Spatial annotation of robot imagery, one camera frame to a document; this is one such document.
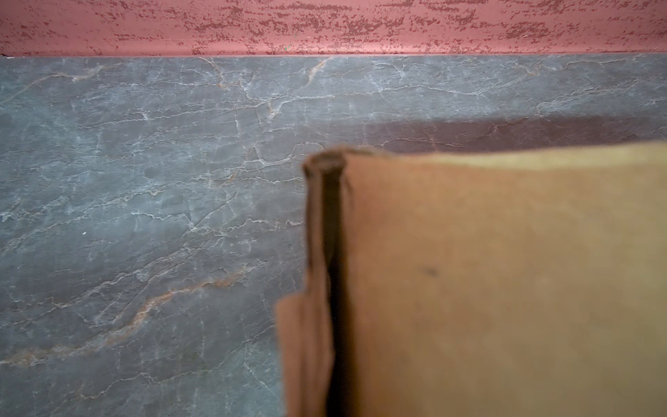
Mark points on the brown cardboard box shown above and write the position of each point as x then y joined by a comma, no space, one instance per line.
528,283

